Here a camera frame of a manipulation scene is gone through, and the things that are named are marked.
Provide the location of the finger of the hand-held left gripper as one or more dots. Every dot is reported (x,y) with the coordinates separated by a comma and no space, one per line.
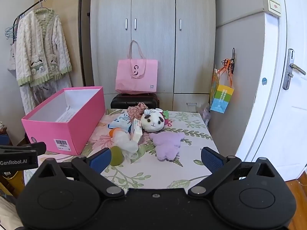
(26,148)

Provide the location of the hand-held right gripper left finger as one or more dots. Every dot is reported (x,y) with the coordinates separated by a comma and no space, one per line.
(100,160)

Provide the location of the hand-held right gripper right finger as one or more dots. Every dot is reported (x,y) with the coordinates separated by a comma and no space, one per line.
(212,160)

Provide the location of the pink cardboard box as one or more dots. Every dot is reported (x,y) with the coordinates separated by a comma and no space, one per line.
(62,134)

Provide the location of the white guinea pig plush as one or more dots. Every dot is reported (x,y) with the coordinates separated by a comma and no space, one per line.
(152,122)

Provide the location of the green round item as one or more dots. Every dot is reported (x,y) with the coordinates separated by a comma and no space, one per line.
(117,157)

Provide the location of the clear plastic bag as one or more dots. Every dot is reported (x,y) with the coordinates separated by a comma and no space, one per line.
(124,143)

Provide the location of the orange round item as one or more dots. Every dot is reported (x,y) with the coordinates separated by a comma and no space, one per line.
(114,133)

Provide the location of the white carton box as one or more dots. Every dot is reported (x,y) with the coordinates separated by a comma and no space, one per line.
(136,131)

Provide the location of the floral tablecloth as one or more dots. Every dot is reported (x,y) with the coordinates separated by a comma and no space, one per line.
(168,172)

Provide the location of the purple plastic bag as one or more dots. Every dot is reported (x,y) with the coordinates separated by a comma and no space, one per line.
(205,113)

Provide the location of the purple plush toy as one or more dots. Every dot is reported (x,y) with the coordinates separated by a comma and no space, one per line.
(166,145)

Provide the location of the white paper slip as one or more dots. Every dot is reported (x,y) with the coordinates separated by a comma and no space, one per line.
(66,115)

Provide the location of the cream fluffy pants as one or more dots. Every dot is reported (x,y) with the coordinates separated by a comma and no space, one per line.
(31,95)

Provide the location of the pink floral cloth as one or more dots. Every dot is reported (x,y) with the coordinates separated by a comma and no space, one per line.
(135,110)

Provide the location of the red strawberry plush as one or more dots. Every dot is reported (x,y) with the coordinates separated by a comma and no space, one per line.
(168,117)

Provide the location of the colourful gift bag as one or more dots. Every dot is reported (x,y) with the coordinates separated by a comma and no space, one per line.
(221,95)

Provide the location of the black suitcase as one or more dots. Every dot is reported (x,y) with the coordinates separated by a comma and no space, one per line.
(134,101)

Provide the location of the white door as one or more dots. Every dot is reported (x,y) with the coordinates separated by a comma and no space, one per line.
(275,112)

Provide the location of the pink tote bag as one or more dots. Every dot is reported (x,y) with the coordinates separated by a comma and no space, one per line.
(136,79)

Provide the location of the white cloth bag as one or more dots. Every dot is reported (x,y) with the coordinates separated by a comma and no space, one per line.
(11,57)

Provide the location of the blue door sticker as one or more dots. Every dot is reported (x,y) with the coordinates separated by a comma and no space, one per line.
(264,81)

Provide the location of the cream fluffy cardigan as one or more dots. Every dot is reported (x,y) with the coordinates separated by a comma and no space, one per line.
(40,50)

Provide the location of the light wood wardrobe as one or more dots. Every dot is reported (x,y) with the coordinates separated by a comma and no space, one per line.
(153,40)

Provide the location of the black clothes rack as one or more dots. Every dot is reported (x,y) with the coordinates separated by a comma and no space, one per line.
(81,28)

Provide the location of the light wooden board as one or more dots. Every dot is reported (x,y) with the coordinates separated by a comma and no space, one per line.
(72,9)

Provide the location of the beige wall box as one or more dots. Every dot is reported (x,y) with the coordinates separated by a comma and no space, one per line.
(272,6)

